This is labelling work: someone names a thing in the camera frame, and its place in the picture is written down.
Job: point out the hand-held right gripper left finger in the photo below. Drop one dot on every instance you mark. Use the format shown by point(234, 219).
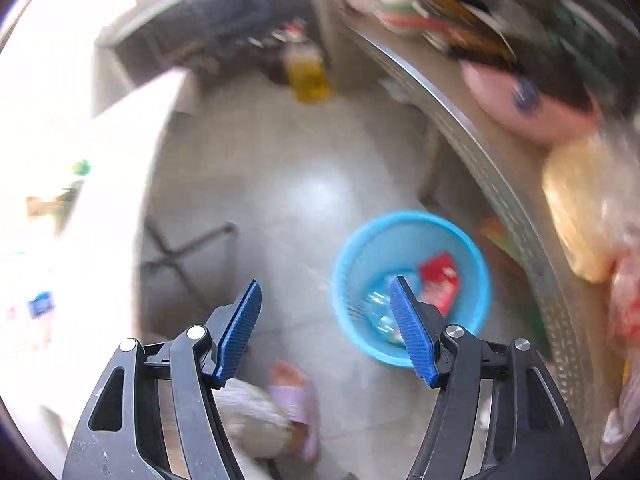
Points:
point(240, 330)

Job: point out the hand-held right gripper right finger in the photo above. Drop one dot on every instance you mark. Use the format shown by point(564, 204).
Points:
point(412, 330)

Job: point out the blue plastic mesh basket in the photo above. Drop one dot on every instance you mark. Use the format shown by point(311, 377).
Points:
point(360, 260)

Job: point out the clear plastic bottle in basket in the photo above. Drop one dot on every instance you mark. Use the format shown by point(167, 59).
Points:
point(380, 310)

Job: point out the red snack packet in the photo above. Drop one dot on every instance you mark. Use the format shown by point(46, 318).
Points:
point(440, 280)

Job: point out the person's bare foot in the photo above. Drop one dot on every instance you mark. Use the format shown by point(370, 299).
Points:
point(287, 375)

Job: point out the black metal table leg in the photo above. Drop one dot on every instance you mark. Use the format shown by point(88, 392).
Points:
point(210, 237)

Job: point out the purple slipper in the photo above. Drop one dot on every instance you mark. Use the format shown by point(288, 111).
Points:
point(305, 410)

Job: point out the perforated metal shelf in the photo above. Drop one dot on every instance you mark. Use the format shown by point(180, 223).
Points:
point(525, 240)

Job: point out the table with balloon print cover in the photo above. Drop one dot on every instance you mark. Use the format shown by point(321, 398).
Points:
point(100, 185)

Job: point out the yellow plastic bag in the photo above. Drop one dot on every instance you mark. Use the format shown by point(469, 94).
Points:
point(580, 200)

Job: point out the red plastic bag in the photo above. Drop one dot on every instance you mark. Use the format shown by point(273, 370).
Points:
point(627, 310)

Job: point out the pale pink plastic bag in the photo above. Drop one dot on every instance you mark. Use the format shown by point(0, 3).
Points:
point(620, 420)

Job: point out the pink cooking pot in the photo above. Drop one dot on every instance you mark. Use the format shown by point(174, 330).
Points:
point(500, 100)

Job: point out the yellow cooking oil bottle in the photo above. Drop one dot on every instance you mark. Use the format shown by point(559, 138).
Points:
point(307, 77)

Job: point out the dark plastic bag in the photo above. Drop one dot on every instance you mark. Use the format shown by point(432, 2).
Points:
point(550, 70)

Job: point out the stack of bowls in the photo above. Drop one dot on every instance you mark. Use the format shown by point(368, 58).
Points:
point(400, 5)

